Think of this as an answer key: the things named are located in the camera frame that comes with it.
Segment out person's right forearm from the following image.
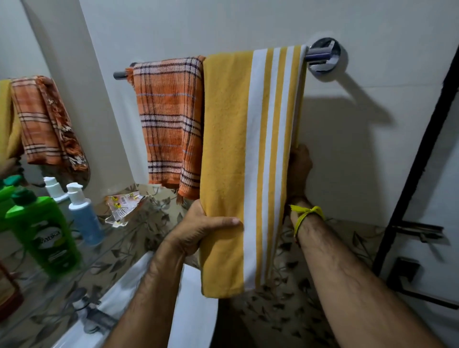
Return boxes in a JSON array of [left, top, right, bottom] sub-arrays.
[[290, 205, 447, 348]]

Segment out yellow white striped towel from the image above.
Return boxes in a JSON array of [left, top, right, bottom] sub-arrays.
[[198, 45, 309, 299]]

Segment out wall mirror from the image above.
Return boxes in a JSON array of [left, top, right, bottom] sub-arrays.
[[0, 0, 91, 230]]

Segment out chrome faucet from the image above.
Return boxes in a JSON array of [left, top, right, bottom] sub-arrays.
[[70, 288, 119, 335]]

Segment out person's right hand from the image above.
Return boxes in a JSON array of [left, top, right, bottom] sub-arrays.
[[286, 144, 313, 212]]

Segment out black door latch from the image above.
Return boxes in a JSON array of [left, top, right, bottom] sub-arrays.
[[387, 219, 459, 310]]

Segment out person's left forearm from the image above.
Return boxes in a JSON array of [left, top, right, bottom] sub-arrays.
[[101, 238, 187, 348]]

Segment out blue white-capped bottle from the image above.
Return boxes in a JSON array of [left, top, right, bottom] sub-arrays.
[[66, 182, 105, 246]]

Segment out brown bottle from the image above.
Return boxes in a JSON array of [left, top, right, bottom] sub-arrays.
[[0, 262, 25, 322]]

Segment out person's left hand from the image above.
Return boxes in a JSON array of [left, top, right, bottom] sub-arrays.
[[164, 199, 241, 269]]

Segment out yellow wrist thread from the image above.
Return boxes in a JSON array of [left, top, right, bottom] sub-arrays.
[[290, 204, 326, 239]]

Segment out orange plaid towel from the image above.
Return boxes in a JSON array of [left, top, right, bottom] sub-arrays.
[[125, 55, 206, 201]]

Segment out green shampoo bottle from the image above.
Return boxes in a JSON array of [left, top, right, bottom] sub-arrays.
[[4, 188, 82, 280]]

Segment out crumpled sachet wrapper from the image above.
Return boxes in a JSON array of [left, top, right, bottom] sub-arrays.
[[105, 192, 148, 228]]

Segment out white washbasin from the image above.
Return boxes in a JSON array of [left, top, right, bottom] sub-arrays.
[[50, 251, 219, 348]]

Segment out chrome towel bar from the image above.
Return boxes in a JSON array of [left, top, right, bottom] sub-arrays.
[[113, 37, 342, 80]]

